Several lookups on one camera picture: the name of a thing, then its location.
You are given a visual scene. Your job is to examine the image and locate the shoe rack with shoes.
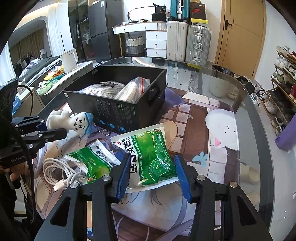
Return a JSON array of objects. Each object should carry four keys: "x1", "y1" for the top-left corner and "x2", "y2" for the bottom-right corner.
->
[{"x1": 263, "y1": 45, "x2": 295, "y2": 136}]

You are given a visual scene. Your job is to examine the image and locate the purple bag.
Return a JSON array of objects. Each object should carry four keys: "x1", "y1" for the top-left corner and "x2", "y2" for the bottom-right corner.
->
[{"x1": 275, "y1": 126, "x2": 296, "y2": 151}]

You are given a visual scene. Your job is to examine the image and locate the teal suitcase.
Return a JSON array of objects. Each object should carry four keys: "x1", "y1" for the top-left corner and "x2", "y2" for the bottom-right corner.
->
[{"x1": 171, "y1": 0, "x2": 190, "y2": 23}]

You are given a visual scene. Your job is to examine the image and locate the black handbag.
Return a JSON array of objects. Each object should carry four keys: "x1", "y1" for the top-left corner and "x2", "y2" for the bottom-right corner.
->
[{"x1": 152, "y1": 4, "x2": 167, "y2": 22}]

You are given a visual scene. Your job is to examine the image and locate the black refrigerator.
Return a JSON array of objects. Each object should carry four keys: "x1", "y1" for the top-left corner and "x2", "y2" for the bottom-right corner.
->
[{"x1": 88, "y1": 1, "x2": 123, "y2": 63}]

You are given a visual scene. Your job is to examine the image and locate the large green medicine bag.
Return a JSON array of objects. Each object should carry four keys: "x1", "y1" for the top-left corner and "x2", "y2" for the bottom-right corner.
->
[{"x1": 111, "y1": 120, "x2": 178, "y2": 193}]

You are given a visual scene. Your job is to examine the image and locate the small green medicine packet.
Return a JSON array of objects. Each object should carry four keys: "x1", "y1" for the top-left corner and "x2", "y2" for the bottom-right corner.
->
[{"x1": 65, "y1": 140, "x2": 120, "y2": 184}]

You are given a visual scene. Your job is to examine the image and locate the white drawer desk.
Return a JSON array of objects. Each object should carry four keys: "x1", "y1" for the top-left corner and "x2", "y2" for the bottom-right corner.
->
[{"x1": 113, "y1": 22, "x2": 167, "y2": 58}]

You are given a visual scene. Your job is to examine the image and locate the bagged white adidas rope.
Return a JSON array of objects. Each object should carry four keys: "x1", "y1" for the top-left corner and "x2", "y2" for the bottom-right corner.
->
[{"x1": 113, "y1": 76, "x2": 151, "y2": 103}]

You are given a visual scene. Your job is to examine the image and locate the white plush toy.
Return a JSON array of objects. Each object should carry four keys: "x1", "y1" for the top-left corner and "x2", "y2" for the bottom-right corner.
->
[{"x1": 46, "y1": 109, "x2": 94, "y2": 135}]

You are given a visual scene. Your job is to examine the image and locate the oval mirror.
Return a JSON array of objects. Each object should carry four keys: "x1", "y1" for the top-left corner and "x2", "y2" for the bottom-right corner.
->
[{"x1": 127, "y1": 6, "x2": 155, "y2": 21}]

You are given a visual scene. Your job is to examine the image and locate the tall black glass cabinet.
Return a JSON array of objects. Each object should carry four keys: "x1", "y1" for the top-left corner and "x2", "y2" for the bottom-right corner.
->
[{"x1": 68, "y1": 0, "x2": 94, "y2": 62}]

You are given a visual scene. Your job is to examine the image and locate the wooden door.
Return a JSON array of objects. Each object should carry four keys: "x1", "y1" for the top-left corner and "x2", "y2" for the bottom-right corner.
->
[{"x1": 215, "y1": 1, "x2": 266, "y2": 79}]

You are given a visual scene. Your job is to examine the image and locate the bed with dark blanket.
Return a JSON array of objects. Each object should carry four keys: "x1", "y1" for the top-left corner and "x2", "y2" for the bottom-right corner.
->
[{"x1": 18, "y1": 56, "x2": 61, "y2": 83}]

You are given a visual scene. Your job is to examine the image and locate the black cardboard box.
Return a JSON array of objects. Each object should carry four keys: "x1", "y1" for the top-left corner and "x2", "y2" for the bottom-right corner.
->
[{"x1": 63, "y1": 65, "x2": 167, "y2": 133}]

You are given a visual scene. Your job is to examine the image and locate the silver suitcase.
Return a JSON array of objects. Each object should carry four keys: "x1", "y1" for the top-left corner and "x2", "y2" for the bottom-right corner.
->
[{"x1": 186, "y1": 25, "x2": 211, "y2": 66}]

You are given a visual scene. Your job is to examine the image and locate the white charging cable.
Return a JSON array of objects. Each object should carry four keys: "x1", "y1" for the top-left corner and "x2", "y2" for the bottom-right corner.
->
[{"x1": 42, "y1": 158, "x2": 86, "y2": 192}]

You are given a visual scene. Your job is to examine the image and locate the white suitcase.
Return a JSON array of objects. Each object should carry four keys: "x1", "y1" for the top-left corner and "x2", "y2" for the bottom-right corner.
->
[{"x1": 166, "y1": 21, "x2": 189, "y2": 62}]

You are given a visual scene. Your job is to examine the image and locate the stacked shoe boxes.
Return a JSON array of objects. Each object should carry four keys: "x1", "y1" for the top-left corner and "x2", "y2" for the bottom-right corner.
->
[{"x1": 190, "y1": 1, "x2": 209, "y2": 25}]

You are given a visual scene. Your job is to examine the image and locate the grey side cabinet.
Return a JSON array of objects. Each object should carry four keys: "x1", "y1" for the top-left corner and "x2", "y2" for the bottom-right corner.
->
[{"x1": 11, "y1": 60, "x2": 100, "y2": 117}]

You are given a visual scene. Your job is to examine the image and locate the left hand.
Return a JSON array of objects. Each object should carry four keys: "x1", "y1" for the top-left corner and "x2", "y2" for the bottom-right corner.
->
[{"x1": 1, "y1": 163, "x2": 29, "y2": 182}]

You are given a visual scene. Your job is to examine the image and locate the white electric kettle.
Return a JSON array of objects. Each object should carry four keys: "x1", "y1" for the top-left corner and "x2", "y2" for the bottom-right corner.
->
[{"x1": 60, "y1": 49, "x2": 78, "y2": 73}]

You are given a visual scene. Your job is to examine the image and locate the woven laundry basket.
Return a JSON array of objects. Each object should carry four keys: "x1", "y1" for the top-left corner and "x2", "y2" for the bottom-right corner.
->
[{"x1": 125, "y1": 35, "x2": 145, "y2": 55}]

